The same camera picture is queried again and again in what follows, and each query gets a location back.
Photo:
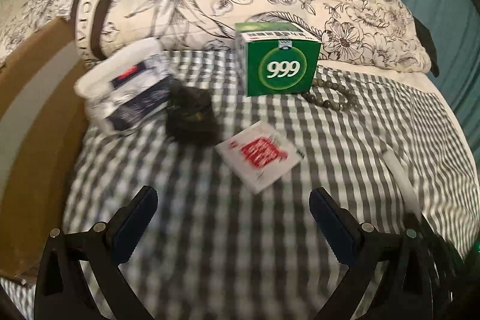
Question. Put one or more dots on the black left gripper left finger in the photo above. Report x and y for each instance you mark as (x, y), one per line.
(62, 291)

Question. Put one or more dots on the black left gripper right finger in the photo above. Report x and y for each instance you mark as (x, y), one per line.
(405, 290)

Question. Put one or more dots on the white blue packet bag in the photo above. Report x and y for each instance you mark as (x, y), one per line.
(129, 87)

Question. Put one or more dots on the black small object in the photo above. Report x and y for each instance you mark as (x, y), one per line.
(190, 118)

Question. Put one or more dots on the green 999 medicine box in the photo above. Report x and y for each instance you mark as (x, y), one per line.
(275, 58)

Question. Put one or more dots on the white tube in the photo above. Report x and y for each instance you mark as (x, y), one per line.
(403, 183)

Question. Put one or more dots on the brown cardboard box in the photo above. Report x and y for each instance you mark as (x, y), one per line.
(42, 127)

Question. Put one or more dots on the grey checkered cloth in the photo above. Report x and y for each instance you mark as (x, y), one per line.
(210, 245)

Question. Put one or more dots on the black cloth behind quilt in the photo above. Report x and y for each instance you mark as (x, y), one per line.
(425, 38)

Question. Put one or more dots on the teal curtain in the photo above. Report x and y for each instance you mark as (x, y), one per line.
(454, 28)

